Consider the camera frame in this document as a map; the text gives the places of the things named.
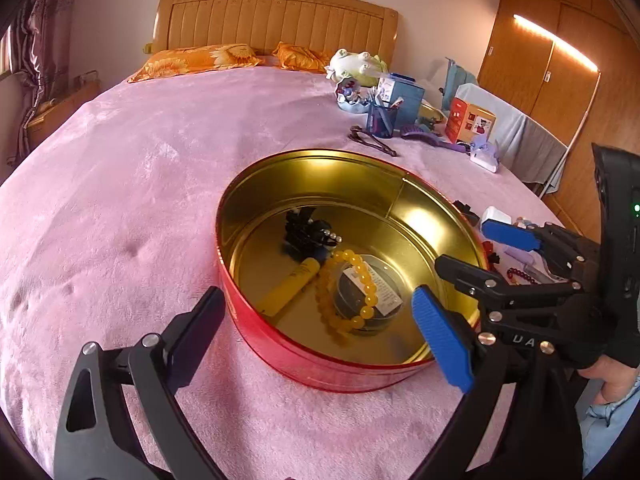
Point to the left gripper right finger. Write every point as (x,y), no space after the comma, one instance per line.
(540,438)

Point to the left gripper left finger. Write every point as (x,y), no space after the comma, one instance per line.
(120,418)

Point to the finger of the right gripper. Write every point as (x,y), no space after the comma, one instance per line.
(470,289)
(558,247)

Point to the white cream jar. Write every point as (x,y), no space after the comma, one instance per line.
(492,213)

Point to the clear round plastic case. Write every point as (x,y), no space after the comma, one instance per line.
(378,299)

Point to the yellow tube with blue cap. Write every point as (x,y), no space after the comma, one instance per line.
(287,289)

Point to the black pearl hair clip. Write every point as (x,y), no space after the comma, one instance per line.
(306,237)

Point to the lilac lipstick tube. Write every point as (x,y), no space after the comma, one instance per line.
(526,259)

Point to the black wristwatch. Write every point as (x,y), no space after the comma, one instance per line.
(467,213)

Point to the light blue sleeve forearm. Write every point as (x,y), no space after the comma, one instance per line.
(600,425)

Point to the person's right hand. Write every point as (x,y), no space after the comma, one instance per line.
(617,379)

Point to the grey cloth drying rack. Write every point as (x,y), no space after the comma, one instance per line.
(532,152)

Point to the purple tissue pack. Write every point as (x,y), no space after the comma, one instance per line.
(483,153)

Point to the purple hair brush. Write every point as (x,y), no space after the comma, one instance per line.
(416,133)

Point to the orange product box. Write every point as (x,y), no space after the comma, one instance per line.
(466,121)

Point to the red round tin box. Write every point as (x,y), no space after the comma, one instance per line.
(377,209)

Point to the gold tin lid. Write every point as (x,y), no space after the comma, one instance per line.
(430,115)

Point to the wooden wardrobe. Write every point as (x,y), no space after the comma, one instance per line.
(572,66)

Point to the blue mesh pen holder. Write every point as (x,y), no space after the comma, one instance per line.
(381,120)

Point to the blue cardboard box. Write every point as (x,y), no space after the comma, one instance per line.
(393,87)

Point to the pink bed blanket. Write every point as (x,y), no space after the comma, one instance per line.
(107,232)

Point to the ceramic figurine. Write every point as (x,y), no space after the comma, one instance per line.
(352,97)

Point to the green frog plush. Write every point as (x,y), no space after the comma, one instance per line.
(365,68)

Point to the wooden nightstand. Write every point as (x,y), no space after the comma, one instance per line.
(52,114)

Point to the wooden headboard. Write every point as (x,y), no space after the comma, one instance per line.
(320,25)

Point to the orange floral pillow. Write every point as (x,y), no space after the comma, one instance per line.
(185,61)

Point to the purple curtain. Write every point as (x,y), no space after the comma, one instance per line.
(40,58)

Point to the blue plush toy keychain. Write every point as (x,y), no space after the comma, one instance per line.
(524,223)

